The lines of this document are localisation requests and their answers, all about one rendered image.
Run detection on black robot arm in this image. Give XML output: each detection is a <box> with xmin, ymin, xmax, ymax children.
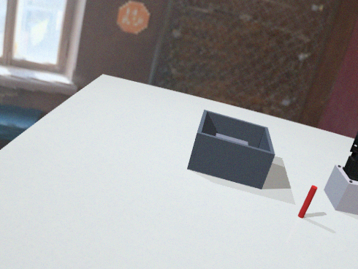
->
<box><xmin>343</xmin><ymin>131</ymin><xmax>358</xmax><ymax>181</ymax></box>

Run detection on red peg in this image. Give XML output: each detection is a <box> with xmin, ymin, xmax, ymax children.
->
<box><xmin>298</xmin><ymin>186</ymin><xmax>317</xmax><ymax>218</ymax></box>

